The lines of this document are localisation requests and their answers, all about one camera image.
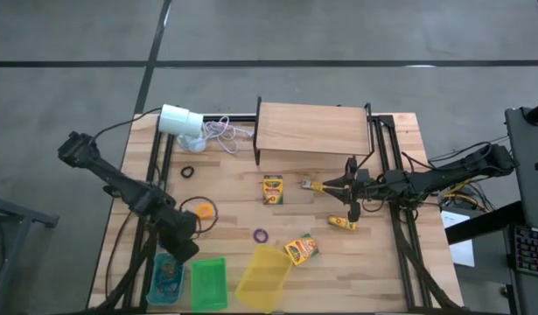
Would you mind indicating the teal plastic bin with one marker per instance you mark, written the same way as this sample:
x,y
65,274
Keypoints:
x,y
163,299

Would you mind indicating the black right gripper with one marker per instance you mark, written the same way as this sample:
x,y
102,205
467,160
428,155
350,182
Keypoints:
x,y
365,186

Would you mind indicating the orange coil wristband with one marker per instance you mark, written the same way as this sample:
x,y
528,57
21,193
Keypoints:
x,y
209,211

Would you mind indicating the backlit computer keyboard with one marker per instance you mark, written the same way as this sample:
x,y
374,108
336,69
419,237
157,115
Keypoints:
x,y
533,251

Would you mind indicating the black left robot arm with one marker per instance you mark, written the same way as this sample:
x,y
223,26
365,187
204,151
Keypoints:
x,y
115,184

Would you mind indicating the white desk lamp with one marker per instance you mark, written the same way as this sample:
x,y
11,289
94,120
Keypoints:
x,y
179,120

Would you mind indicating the yellow translucent plastic bin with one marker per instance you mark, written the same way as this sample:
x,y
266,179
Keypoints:
x,y
262,280

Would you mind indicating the dark grey computer panel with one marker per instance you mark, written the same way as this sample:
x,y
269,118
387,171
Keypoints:
x,y
528,166

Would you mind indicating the purple coil wristband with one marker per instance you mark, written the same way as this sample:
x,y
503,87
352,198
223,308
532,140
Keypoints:
x,y
255,236

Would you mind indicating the black pole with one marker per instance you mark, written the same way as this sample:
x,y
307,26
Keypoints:
x,y
537,114

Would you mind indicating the black desk bar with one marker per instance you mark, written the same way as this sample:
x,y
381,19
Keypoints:
x,y
483,223

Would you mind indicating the large orange rubber band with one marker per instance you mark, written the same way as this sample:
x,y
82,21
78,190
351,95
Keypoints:
x,y
167,275

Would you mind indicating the Crayola crayon box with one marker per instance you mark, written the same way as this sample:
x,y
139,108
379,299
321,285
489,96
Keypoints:
x,y
273,190
301,250

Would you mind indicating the wooden shelf riser black legs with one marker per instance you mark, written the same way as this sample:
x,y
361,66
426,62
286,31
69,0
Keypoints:
x,y
312,129

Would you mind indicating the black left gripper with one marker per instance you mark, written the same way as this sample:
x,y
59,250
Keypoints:
x,y
179,232

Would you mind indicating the white paper sheet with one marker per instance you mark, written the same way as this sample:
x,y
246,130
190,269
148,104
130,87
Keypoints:
x,y
463,256

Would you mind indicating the green plastic basket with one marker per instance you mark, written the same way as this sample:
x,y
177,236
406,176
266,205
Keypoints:
x,y
209,284

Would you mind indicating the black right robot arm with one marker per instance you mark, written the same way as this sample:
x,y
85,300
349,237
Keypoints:
x,y
448,175

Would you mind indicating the black aluminium table frame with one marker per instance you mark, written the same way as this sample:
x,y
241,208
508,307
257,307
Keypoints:
x,y
246,118

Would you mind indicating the grey metal cart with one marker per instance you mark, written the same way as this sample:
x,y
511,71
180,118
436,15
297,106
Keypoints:
x,y
15,214

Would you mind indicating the yellow glue stick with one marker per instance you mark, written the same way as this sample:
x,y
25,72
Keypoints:
x,y
342,222
312,185

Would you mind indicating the black coil wristband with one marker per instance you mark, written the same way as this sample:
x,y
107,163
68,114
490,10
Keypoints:
x,y
183,171

